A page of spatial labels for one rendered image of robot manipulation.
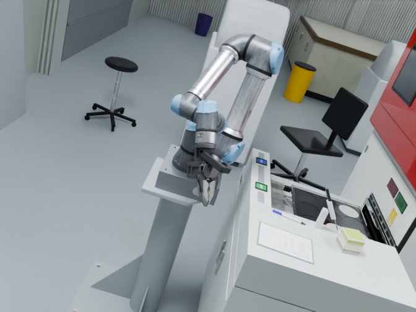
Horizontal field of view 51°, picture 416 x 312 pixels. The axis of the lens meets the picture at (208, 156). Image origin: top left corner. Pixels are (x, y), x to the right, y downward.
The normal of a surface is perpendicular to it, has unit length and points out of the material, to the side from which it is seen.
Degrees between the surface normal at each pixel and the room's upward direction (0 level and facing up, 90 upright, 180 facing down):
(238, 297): 90
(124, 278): 90
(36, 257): 0
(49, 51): 90
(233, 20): 78
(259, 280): 90
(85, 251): 0
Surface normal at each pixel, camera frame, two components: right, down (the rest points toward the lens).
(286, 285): -0.11, 0.41
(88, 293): 0.29, -0.86
